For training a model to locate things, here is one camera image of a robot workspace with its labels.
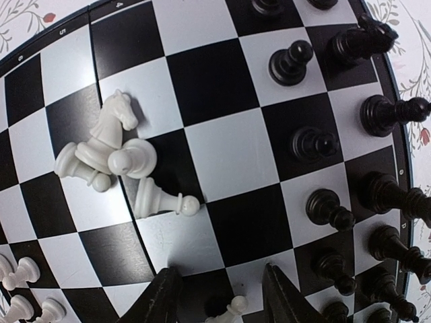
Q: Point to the white pieces pile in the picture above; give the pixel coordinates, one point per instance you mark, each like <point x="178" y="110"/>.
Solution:
<point x="105" y="154"/>

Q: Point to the black pieces row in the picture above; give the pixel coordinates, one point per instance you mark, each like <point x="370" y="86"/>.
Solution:
<point x="329" y="204"/>

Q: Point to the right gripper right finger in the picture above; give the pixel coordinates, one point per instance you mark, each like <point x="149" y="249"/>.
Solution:
<point x="282" y="301"/>

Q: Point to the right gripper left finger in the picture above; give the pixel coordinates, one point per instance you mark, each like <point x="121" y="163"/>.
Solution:
<point x="158" y="303"/>

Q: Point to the black white chess board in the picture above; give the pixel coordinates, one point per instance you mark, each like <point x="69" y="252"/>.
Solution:
<point x="183" y="67"/>

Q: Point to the white pawn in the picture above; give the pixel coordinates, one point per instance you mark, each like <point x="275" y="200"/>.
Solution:
<point x="234" y="310"/>
<point x="27" y="271"/>
<point x="52" y="311"/>
<point x="20" y="309"/>

